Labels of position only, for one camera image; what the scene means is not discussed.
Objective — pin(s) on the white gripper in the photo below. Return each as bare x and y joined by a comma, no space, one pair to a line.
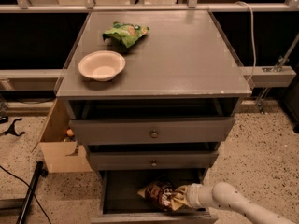
193,194

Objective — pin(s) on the brown chip bag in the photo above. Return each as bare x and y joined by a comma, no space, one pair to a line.
159,193

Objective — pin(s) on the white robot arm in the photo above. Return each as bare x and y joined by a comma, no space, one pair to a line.
224,196

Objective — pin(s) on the grey bottom drawer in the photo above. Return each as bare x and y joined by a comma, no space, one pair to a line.
120,203

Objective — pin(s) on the grey drawer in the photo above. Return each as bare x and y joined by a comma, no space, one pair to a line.
152,160
150,131
120,203

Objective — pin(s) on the grey middle drawer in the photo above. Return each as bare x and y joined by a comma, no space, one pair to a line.
152,160

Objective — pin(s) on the grey top drawer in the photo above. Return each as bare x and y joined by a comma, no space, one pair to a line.
150,131

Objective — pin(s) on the grey drawer cabinet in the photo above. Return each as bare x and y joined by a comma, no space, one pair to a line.
181,69

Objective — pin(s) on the green chip bag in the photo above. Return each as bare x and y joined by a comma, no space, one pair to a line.
126,33

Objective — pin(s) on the orange ball in box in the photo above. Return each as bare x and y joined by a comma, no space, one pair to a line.
69,133

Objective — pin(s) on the cardboard box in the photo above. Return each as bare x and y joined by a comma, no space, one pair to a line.
61,154

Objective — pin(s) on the black pole on floor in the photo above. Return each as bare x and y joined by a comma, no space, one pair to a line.
30,193

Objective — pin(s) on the white paper bowl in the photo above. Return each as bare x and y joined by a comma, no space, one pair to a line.
101,65

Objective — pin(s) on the black clamp on floor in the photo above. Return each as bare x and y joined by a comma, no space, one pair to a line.
12,129

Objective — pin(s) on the metal rail frame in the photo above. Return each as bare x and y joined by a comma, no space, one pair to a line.
146,7

